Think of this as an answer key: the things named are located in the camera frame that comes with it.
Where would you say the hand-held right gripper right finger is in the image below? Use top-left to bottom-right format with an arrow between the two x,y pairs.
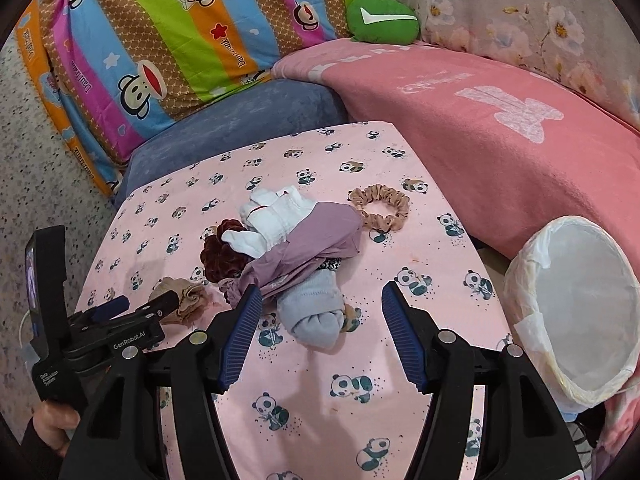
381,282 -> 581,480

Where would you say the purple cloth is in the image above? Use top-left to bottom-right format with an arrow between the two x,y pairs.
222,201 -> 362,306

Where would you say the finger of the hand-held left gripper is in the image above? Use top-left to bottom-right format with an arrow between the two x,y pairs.
75,296 -> 131,323
120,291 -> 179,328

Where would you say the grey sock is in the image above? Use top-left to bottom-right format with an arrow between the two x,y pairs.
276,269 -> 347,347

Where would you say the person's left forearm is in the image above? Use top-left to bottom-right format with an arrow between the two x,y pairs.
20,422 -> 68,471

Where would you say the white cable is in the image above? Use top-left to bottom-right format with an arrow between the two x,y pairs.
19,311 -> 35,356

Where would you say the bin with white plastic bag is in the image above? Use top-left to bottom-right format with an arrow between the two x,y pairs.
502,215 -> 640,411

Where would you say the person's left hand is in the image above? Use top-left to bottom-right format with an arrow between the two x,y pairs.
31,401 -> 82,456

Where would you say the white cloth with red trim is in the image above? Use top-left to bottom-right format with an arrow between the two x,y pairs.
239,185 -> 318,243

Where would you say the striped cartoon print quilt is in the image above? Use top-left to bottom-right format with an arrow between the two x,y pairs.
15,0 -> 361,198

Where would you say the pink floral fabric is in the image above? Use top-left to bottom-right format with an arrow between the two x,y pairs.
597,385 -> 640,461

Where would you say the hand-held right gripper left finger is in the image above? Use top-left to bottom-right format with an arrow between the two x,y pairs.
60,290 -> 263,480

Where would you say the pink panda print sheet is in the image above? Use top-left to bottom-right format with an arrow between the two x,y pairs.
75,120 -> 516,480

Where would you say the green plush cushion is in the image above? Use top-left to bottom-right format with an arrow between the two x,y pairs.
346,0 -> 420,43

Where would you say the pink fleece blanket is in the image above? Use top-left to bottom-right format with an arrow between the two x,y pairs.
272,40 -> 640,261

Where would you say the blue velvet cushion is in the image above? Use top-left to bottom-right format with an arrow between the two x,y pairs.
111,77 -> 351,211

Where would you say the pale floral cloth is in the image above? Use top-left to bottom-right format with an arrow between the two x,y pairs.
350,0 -> 640,126

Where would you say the beige scrunchie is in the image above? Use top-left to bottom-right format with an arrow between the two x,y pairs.
348,184 -> 412,233

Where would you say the beige stocking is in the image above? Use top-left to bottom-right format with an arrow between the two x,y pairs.
149,277 -> 208,326

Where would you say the dark red scrunchie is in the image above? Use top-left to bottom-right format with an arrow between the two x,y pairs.
200,219 -> 251,283

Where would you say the small white sock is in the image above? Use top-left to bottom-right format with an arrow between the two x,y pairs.
221,227 -> 268,257

